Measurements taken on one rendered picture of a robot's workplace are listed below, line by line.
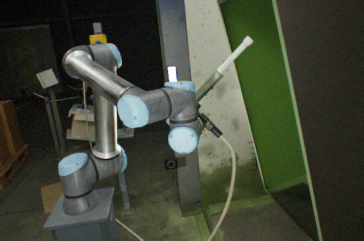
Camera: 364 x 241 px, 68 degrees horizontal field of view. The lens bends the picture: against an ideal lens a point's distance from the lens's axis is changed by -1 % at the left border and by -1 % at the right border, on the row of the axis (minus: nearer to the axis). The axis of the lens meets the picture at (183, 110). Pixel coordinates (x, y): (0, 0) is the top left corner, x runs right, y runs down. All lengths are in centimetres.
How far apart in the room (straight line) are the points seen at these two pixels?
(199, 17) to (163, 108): 138
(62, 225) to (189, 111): 96
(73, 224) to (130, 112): 91
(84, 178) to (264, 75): 113
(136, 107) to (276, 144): 124
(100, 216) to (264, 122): 105
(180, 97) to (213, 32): 133
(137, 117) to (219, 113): 148
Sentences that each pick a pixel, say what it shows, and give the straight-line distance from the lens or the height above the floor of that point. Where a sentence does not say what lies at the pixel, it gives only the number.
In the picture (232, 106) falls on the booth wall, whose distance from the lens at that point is 217.
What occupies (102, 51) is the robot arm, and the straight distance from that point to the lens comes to 125.
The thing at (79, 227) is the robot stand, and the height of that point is 60.
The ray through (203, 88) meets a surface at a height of 125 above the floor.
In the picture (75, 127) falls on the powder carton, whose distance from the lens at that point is 367.
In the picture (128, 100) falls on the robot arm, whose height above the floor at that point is 130.
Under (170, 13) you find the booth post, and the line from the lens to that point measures 203.
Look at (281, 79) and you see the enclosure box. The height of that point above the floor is 117.
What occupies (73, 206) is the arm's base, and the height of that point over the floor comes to 69.
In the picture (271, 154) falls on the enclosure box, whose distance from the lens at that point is 182.
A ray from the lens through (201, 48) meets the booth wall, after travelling 205.
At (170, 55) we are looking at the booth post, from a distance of 202.
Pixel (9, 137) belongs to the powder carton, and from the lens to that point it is 446.
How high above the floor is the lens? 143
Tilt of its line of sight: 14 degrees down
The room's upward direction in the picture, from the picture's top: 6 degrees counter-clockwise
